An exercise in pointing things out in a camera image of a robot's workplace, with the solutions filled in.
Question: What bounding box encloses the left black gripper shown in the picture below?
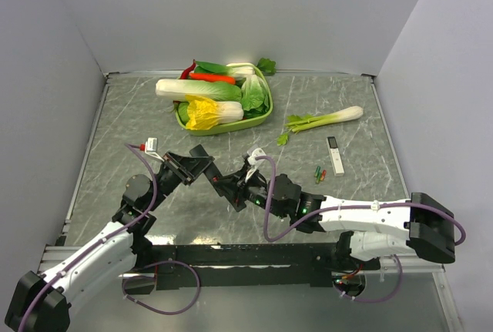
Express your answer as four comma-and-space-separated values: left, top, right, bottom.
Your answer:
146, 149, 213, 211

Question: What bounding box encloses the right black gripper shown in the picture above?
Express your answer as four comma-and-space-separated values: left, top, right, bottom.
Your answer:
213, 163, 287, 219

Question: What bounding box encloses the black remote control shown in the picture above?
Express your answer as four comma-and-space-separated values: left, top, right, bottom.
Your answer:
203, 163, 242, 212

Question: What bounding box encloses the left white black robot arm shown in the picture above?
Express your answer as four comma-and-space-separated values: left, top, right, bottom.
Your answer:
5, 153, 213, 331

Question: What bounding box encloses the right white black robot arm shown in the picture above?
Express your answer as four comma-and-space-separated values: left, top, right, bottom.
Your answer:
214, 168, 459, 269

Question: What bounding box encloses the white remote battery cover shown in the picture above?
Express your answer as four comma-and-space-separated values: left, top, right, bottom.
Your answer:
327, 136, 344, 176

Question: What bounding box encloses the green plastic tray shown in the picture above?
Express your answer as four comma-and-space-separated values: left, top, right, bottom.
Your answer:
173, 59, 276, 136

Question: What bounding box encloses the yellow leaf cabbage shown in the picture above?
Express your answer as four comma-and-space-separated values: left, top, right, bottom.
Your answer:
186, 96, 243, 130

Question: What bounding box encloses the long white green cabbage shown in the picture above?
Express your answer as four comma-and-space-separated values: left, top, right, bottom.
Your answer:
156, 79, 242, 102

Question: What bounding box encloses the celery stalk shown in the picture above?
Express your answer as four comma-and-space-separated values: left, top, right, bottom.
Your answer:
277, 106, 364, 146

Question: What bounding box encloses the orange red chili pepper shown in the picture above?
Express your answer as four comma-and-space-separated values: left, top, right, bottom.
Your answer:
189, 72, 236, 85

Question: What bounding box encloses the dark red chili pepper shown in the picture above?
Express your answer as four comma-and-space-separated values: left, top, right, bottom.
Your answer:
179, 59, 196, 79

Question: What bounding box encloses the green lettuce leaf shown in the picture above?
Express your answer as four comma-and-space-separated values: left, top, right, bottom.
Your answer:
240, 75, 269, 113

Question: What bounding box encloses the bok choy in tray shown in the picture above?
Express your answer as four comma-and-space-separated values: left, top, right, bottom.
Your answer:
193, 61, 256, 80

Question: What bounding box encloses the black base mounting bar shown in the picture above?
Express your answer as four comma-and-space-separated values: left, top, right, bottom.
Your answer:
124, 243, 381, 290

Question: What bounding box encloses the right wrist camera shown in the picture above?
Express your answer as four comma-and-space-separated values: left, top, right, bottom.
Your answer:
244, 147, 265, 183

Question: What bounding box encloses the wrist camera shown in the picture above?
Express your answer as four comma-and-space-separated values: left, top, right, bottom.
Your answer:
139, 137, 163, 162
244, 147, 265, 183

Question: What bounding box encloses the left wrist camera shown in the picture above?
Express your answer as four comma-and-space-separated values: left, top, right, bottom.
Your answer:
139, 137, 163, 162

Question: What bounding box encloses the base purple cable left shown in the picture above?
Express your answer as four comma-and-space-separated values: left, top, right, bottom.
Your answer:
121, 260, 201, 316

